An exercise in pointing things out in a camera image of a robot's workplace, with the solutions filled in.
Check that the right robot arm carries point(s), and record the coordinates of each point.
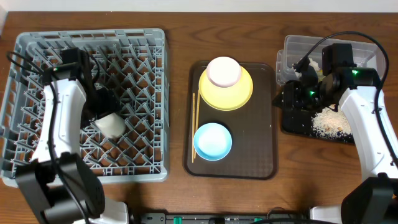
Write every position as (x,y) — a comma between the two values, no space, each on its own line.
(356,91)

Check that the light blue bowl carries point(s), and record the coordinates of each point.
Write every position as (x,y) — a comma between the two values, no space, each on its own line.
(212,141)

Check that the wooden chopstick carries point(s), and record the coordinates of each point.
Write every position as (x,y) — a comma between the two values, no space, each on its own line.
(193,126)
(196,119)

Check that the black waste tray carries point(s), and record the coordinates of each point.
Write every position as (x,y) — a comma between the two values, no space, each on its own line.
(300,123)

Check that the white tissue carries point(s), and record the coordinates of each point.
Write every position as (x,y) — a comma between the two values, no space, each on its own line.
(309,62)

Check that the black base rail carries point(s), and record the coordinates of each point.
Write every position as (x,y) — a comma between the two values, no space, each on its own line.
(274,216)

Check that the food scraps pile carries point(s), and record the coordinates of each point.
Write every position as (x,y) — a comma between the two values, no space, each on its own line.
(329,124)

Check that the dark brown serving tray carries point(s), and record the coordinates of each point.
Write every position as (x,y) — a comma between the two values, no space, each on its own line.
(254,128)

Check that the clear plastic waste bin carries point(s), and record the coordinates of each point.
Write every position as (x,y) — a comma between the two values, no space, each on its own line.
(296,47)

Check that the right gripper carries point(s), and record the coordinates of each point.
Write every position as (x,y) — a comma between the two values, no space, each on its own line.
(291,91)

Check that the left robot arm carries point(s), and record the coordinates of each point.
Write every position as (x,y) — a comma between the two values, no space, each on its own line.
(57,184)

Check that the yellow round plate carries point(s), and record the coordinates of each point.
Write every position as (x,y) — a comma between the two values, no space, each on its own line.
(228,98)

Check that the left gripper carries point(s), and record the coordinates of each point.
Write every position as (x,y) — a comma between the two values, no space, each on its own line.
(101,109)

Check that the white plastic cup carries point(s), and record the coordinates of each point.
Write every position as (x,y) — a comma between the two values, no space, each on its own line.
(112,125)

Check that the grey plastic dishwasher rack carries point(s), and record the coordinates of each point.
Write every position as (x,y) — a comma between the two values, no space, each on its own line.
(133,64)

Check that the white pink bowl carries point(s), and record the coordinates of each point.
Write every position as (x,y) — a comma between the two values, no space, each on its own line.
(224,72)

